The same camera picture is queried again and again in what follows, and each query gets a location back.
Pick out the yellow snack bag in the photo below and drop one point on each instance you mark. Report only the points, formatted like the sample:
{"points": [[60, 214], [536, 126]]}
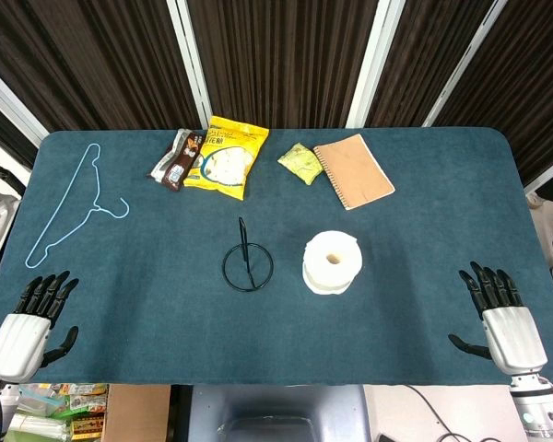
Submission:
{"points": [[226, 159]]}

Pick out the white toilet paper roll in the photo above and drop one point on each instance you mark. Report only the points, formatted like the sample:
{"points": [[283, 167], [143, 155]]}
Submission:
{"points": [[332, 262]]}

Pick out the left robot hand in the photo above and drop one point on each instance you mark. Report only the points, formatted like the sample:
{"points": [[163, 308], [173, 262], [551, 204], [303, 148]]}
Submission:
{"points": [[20, 336]]}

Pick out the brown and silver snack wrapper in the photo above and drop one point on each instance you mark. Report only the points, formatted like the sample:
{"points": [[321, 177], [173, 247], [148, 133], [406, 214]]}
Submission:
{"points": [[177, 161]]}

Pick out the clear bag of snack packets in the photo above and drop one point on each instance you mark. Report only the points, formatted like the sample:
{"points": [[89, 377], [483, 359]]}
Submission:
{"points": [[60, 412]]}

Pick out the brown cardboard box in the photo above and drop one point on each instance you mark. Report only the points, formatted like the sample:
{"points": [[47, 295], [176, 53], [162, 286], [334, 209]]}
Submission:
{"points": [[138, 412]]}

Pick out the brown spiral notebook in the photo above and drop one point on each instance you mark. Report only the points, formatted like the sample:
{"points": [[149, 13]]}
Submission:
{"points": [[354, 171]]}

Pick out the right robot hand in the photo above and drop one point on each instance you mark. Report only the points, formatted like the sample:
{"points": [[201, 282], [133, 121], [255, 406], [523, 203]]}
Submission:
{"points": [[511, 331]]}

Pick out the teal table cloth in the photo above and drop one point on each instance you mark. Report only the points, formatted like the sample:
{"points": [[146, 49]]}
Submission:
{"points": [[267, 299]]}

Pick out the white panel frame post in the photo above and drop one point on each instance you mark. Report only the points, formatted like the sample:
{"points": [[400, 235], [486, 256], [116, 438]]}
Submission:
{"points": [[190, 60], [373, 62], [9, 103], [548, 172], [465, 62]]}

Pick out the small green snack packet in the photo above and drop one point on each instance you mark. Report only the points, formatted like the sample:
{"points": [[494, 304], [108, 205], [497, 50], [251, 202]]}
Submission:
{"points": [[302, 162]]}

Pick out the grey plastic bin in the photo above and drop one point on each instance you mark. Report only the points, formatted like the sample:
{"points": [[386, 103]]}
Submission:
{"points": [[276, 412]]}

